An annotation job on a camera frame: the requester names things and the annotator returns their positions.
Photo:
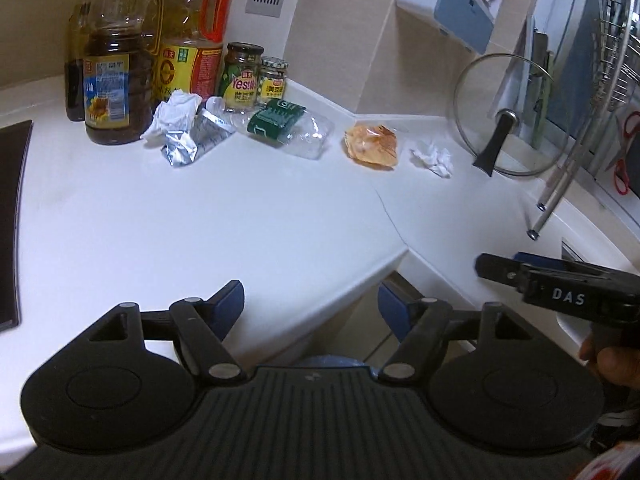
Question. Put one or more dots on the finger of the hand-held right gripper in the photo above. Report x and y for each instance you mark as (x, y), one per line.
(555, 261)
(500, 267)

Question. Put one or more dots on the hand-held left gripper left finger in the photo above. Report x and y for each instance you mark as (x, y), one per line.
(227, 305)

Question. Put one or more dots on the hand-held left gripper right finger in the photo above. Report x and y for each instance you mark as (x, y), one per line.
(395, 310)

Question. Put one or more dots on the orange snack packet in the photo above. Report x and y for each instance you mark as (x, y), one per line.
(372, 147)

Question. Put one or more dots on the plastic bottle green label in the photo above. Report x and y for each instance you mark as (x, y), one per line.
(272, 120)

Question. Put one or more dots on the person's right hand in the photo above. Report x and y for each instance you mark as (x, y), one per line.
(620, 370)

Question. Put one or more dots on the steel dish rack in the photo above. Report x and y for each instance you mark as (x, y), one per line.
(533, 234)

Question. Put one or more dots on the glass pot lid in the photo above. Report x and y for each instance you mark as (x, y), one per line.
(495, 147)

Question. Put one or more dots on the red scissors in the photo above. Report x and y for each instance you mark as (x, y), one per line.
(620, 152)

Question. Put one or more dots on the crumpled white paper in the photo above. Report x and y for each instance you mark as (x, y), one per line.
(172, 112)
(435, 157)

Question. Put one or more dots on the red and white clothing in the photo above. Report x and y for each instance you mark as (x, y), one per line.
(617, 465)

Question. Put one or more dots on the silver foil wrapper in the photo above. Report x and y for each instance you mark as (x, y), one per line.
(179, 150)

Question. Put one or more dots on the printed clear packet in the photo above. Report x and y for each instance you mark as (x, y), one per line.
(212, 130)

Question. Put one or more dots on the dark oil bottle blue label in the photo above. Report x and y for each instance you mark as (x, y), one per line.
(117, 125)

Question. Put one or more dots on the large jar green label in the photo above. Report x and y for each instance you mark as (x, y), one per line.
(242, 90)

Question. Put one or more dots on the small jar yellow label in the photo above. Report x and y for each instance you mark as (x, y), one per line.
(274, 90)

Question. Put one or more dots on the dark sauce bottle yellow cap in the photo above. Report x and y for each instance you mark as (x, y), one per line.
(75, 85)

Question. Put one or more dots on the white blue wall dispenser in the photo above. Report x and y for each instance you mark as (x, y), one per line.
(460, 20)

